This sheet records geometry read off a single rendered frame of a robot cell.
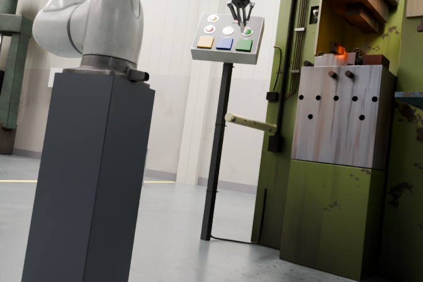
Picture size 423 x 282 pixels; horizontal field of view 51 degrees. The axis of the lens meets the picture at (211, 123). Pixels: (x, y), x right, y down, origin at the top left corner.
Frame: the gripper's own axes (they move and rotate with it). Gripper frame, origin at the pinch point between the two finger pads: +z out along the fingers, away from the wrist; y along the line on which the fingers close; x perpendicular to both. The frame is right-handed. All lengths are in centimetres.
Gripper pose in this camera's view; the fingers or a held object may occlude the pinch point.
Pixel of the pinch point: (242, 25)
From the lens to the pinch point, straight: 216.1
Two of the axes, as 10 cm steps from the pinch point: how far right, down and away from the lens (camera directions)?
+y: 9.7, 1.1, -2.2
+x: 2.2, -8.0, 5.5
